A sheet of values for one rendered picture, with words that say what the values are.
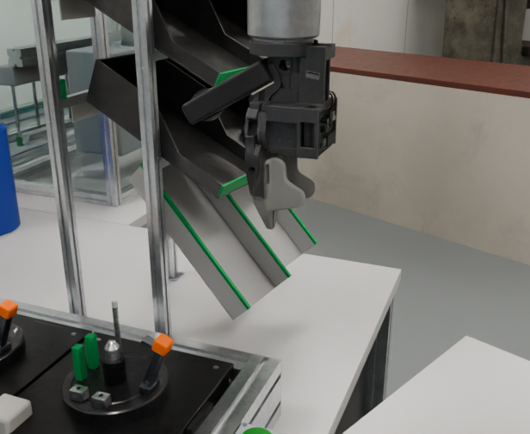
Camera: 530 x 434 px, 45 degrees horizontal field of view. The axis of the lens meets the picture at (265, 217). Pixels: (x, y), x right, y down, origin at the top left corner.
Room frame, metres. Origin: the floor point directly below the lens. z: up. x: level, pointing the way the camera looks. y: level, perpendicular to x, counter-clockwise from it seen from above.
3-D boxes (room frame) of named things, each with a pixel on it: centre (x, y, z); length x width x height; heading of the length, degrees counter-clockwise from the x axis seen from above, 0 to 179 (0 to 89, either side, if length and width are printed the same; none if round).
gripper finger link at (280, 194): (0.67, -0.02, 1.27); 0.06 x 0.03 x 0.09; 69
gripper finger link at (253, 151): (0.68, 0.01, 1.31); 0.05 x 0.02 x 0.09; 159
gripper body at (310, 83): (0.69, -0.03, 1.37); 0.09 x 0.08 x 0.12; 69
